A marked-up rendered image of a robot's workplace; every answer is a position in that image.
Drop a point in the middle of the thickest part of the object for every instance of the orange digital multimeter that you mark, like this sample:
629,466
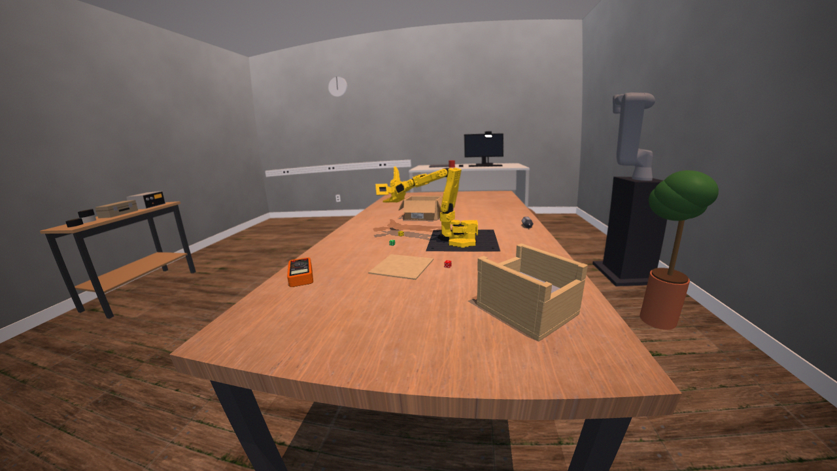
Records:
299,272

